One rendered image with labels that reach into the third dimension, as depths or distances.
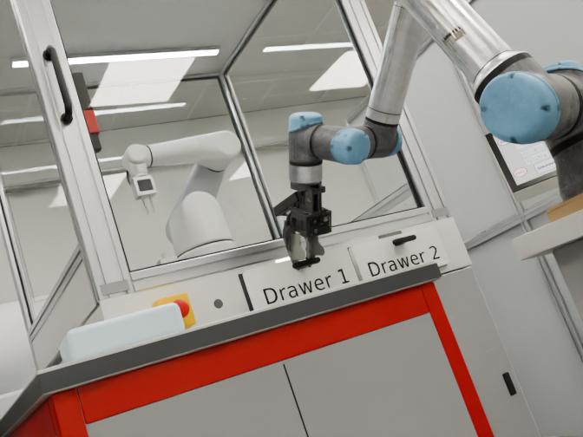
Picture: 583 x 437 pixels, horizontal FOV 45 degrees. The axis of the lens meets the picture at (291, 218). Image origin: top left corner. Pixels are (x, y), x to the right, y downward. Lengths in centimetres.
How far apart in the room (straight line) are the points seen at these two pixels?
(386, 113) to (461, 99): 203
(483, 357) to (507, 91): 94
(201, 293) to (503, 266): 219
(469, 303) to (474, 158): 165
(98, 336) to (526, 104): 74
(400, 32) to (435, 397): 77
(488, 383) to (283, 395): 106
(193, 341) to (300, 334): 16
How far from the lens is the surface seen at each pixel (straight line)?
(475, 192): 359
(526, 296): 351
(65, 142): 166
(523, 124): 121
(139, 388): 91
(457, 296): 197
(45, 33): 179
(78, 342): 93
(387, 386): 106
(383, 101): 155
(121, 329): 94
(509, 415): 199
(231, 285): 164
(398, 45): 154
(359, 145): 147
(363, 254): 181
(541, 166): 221
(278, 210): 167
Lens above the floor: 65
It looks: 13 degrees up
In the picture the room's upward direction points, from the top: 19 degrees counter-clockwise
